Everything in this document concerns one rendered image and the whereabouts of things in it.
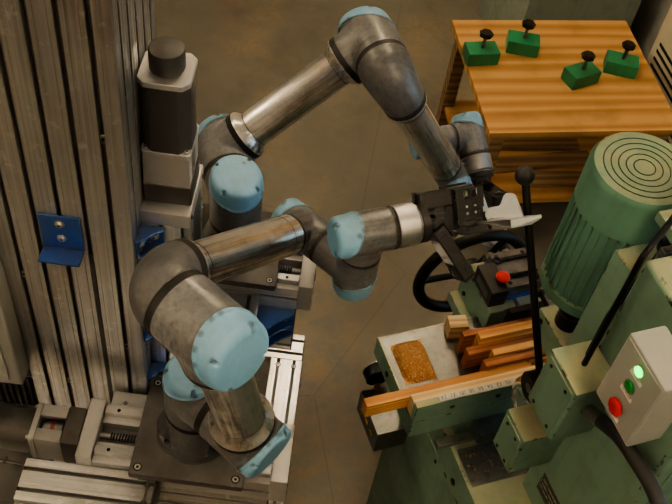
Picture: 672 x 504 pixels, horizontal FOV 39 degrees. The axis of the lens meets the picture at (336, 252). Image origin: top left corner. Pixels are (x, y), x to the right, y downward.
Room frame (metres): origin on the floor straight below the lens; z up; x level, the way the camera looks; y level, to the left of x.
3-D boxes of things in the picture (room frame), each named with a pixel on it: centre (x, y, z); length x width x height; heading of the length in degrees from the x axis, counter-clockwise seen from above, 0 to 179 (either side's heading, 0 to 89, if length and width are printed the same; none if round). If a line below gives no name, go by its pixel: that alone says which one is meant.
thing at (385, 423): (1.17, -0.17, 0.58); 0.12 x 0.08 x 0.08; 25
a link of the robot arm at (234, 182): (1.43, 0.24, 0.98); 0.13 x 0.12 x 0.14; 24
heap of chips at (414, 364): (1.12, -0.19, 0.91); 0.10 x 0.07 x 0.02; 25
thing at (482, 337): (1.20, -0.39, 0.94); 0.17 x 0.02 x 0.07; 115
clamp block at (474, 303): (1.32, -0.37, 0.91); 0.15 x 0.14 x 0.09; 115
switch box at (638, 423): (0.80, -0.48, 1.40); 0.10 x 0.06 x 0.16; 25
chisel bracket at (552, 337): (1.13, -0.47, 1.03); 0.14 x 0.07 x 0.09; 25
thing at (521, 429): (0.92, -0.40, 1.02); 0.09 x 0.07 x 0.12; 115
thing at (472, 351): (1.18, -0.40, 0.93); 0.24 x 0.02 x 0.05; 115
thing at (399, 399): (1.11, -0.37, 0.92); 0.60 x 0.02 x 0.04; 115
